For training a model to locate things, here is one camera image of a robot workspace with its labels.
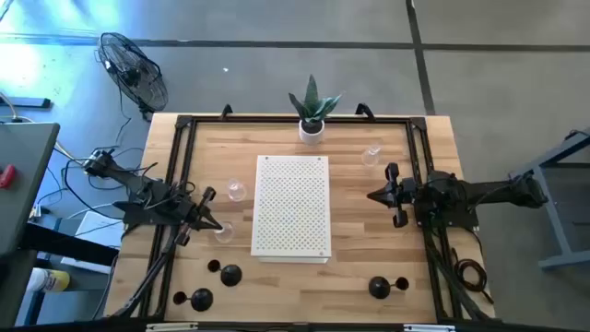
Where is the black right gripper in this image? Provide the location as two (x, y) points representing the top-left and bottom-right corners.
(367, 162), (419, 229)

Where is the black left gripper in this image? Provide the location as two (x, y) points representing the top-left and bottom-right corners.
(176, 186), (225, 245)

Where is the clear glass candle holder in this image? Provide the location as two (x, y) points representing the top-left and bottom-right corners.
(213, 220), (236, 244)
(360, 144), (383, 168)
(226, 178), (248, 203)

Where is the black metal candlestick holder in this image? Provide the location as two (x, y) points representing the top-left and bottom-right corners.
(206, 258), (243, 288)
(368, 275), (410, 300)
(172, 288), (215, 313)

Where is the white perforated metal shelf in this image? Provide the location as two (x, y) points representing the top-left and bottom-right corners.
(251, 155), (333, 265)

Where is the snake plant in white pot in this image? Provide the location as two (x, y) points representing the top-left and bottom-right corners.
(289, 74), (343, 147)

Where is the white paper sheet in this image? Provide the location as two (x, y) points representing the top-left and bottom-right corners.
(73, 210), (124, 250)

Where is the black floor fan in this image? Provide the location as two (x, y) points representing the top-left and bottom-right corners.
(95, 31), (170, 122)

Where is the yellow and white can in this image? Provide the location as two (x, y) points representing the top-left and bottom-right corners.
(26, 267), (71, 293)

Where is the grey side desk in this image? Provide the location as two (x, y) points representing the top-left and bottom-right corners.
(0, 122), (61, 257)

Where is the red tool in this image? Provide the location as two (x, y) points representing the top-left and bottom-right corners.
(0, 164), (18, 189)

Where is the black floor bar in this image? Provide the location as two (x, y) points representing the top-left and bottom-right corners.
(0, 96), (52, 110)

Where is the black aluminium table frame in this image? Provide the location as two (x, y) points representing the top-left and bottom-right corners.
(110, 113), (497, 332)

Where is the white metal bracket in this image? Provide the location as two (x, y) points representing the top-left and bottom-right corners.
(146, 322), (199, 332)
(404, 324), (456, 332)

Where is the coiled black cable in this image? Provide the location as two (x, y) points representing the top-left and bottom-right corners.
(454, 248), (494, 305)

